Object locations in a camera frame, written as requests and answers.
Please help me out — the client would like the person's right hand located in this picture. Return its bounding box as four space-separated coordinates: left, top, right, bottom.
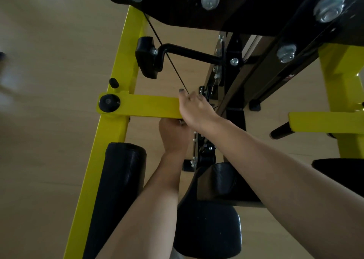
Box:
178 88 226 135

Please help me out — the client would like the person's left hand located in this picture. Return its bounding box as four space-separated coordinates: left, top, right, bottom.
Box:
158 117 194 157

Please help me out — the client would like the person's left forearm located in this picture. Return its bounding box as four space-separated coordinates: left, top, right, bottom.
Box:
95 150 194 259

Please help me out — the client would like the person's right forearm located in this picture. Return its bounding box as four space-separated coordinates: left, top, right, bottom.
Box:
205 117 364 259

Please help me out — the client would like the large round black knob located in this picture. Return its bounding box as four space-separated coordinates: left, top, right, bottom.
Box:
98 94 121 113

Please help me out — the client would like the black padded roller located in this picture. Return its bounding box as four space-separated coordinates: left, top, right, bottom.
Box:
82 142 147 259

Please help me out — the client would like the black round bar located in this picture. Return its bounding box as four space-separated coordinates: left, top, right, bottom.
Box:
269 121 293 140

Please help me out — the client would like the black seat pad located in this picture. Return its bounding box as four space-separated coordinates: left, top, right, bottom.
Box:
173 162 266 259

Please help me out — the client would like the black bench board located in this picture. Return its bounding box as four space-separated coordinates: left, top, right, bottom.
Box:
100 0 364 109

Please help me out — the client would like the black cushion pad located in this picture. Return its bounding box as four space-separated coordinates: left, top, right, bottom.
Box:
311 158 364 198

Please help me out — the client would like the thin black cable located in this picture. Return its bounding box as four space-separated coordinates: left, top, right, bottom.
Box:
143 12 190 95

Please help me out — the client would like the black crank handle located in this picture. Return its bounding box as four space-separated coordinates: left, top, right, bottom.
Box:
135 36 226 80

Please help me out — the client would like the black steel centre bracket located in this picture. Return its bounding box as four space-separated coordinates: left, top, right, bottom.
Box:
183 32 258 172

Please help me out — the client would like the yellow steel frame post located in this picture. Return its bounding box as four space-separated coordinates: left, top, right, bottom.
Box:
63 5 149 259

